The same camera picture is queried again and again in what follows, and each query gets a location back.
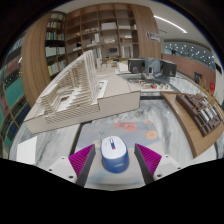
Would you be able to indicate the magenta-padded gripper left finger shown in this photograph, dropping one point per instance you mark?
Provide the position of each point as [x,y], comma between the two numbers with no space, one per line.
[71,168]

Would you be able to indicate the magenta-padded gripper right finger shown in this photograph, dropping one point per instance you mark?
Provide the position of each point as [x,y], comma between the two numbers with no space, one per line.
[156,165]

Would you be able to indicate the white and blue computer mouse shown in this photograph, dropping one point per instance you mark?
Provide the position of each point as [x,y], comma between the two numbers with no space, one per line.
[114,155]

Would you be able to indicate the pale printed mouse pad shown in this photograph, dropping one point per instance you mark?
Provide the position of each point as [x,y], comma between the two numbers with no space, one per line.
[133,133]

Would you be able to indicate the white paper sheet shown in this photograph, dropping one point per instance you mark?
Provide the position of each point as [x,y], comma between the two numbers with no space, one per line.
[26,151]

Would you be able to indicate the brown architectural model on board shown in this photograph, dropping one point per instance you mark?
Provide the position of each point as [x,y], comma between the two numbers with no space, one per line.
[196,116]

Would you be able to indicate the flat white model board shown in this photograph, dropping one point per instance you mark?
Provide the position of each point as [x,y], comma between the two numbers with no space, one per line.
[150,85]

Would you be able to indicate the cream architectural model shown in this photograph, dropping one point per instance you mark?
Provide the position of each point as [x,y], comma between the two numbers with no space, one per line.
[113,96]

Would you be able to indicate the red floor sign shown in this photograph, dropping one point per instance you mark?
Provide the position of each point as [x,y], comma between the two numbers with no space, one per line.
[212,86]

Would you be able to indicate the black waste bin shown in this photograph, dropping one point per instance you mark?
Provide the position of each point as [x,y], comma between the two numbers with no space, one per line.
[198,77]

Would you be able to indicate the grey architectural model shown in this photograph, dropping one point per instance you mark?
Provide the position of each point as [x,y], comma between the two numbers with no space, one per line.
[150,66]

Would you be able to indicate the group of small ceiling lights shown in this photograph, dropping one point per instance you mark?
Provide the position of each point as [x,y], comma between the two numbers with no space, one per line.
[190,51]

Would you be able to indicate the long ceiling light strip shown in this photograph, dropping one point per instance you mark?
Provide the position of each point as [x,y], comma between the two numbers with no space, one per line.
[170,23]

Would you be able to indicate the wooden shelf unit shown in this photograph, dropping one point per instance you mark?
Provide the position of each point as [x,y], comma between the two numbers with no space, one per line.
[143,20]

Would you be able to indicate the black wall screen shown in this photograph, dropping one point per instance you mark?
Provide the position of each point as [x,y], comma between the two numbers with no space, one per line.
[218,67]

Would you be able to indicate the wall poster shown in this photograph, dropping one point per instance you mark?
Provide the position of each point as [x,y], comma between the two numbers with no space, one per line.
[153,36]

